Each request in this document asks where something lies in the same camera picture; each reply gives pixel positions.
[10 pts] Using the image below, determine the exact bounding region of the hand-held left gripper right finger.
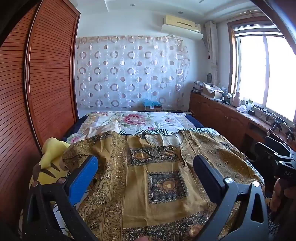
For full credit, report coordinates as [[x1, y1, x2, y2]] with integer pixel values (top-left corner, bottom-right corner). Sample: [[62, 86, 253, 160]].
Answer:
[[193, 155, 270, 241]]

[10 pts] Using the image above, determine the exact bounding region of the open cardboard box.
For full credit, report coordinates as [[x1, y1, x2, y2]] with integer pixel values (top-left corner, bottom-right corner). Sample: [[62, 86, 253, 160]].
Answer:
[[202, 83, 225, 99]]

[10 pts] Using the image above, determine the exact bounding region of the pale jug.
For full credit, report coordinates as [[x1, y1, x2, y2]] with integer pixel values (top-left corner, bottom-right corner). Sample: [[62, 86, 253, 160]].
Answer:
[[232, 92, 242, 107]]

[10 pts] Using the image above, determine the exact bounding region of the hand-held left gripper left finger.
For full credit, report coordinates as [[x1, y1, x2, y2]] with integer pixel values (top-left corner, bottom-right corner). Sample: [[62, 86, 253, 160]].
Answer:
[[22, 155, 100, 241]]

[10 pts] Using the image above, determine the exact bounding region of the wooden cabinet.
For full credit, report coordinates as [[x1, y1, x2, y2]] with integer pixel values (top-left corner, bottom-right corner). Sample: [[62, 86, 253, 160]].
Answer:
[[188, 91, 296, 163]]

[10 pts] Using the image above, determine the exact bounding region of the wooden slatted wardrobe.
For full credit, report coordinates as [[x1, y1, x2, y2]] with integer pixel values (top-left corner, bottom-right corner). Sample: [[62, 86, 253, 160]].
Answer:
[[0, 0, 81, 232]]

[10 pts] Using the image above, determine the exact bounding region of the person's right hand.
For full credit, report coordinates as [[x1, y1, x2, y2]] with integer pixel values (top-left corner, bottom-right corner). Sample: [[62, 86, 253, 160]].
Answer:
[[270, 178, 296, 212]]

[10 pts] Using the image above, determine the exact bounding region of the window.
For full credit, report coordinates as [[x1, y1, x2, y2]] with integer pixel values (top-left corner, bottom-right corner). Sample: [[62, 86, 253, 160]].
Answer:
[[228, 16, 296, 123]]

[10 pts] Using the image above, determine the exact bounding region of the floral quilt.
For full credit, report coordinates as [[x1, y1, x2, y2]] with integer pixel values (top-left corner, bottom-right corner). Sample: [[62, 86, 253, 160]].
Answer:
[[67, 111, 222, 144]]

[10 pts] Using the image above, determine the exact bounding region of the white circle pattern curtain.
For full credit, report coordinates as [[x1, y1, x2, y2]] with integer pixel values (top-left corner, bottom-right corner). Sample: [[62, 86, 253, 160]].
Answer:
[[75, 35, 191, 112]]

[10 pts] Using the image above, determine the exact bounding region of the green leaf print blanket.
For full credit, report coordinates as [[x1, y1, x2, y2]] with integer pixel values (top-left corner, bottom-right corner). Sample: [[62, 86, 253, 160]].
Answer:
[[52, 127, 223, 241]]

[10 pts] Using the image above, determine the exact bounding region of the beige folded garment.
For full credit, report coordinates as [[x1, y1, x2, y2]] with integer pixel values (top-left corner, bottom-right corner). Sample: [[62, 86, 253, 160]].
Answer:
[[83, 120, 121, 139]]

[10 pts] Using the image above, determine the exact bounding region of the black tripod stand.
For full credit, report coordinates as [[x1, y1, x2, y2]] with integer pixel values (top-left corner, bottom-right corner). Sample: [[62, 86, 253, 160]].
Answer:
[[286, 126, 296, 142], [271, 117, 285, 132]]

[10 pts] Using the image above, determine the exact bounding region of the yellow plush toy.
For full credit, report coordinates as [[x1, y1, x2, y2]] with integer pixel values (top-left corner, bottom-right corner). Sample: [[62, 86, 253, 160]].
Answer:
[[29, 137, 72, 204]]

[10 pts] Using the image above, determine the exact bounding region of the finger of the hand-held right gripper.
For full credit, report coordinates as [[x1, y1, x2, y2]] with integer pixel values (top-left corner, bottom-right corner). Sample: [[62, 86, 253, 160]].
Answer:
[[265, 136, 295, 153], [254, 142, 281, 163]]

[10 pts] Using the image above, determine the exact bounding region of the wall air conditioner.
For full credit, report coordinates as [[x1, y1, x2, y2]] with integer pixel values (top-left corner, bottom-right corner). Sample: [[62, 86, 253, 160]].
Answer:
[[161, 14, 204, 40]]

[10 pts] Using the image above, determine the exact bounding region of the golden brown patterned garment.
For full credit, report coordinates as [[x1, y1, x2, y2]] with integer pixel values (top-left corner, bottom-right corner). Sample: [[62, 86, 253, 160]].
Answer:
[[62, 130, 265, 241]]

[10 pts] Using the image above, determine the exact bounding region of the white window curtain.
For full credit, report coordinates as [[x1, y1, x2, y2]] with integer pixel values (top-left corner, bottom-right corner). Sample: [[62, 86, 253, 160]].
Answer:
[[205, 21, 220, 86]]

